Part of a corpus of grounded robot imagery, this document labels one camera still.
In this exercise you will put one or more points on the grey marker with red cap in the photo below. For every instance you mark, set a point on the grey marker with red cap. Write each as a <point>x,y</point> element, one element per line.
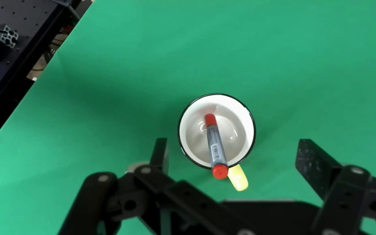
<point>215,147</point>

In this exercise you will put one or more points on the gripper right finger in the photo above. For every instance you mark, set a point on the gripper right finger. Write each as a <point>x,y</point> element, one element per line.
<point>341,186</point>

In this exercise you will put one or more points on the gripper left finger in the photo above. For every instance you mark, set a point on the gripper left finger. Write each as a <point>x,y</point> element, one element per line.
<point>161,191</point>

